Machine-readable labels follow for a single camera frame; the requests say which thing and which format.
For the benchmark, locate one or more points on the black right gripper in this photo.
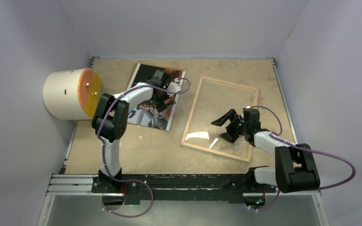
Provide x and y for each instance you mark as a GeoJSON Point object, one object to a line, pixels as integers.
{"type": "Point", "coordinates": [233, 117]}

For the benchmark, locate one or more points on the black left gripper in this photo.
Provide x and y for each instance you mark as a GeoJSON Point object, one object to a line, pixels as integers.
{"type": "Point", "coordinates": [160, 105]}

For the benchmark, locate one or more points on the wooden picture frame with glass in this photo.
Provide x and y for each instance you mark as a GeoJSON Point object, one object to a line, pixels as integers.
{"type": "Point", "coordinates": [215, 117]}

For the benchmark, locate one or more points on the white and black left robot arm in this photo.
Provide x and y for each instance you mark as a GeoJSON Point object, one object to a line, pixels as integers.
{"type": "Point", "coordinates": [111, 118]}

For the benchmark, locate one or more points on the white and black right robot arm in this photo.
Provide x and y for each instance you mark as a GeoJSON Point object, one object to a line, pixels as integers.
{"type": "Point", "coordinates": [295, 168]}

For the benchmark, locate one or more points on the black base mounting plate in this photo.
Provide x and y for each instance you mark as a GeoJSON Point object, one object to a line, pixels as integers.
{"type": "Point", "coordinates": [178, 187]}

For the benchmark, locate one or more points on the white cylinder with orange lid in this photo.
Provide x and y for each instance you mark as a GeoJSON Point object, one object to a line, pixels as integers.
{"type": "Point", "coordinates": [72, 95]}

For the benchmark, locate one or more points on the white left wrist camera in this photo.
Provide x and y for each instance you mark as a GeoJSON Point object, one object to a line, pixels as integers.
{"type": "Point", "coordinates": [174, 88]}

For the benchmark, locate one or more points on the aluminium extrusion rail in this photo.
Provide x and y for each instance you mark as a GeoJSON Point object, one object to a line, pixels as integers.
{"type": "Point", "coordinates": [68, 184]}

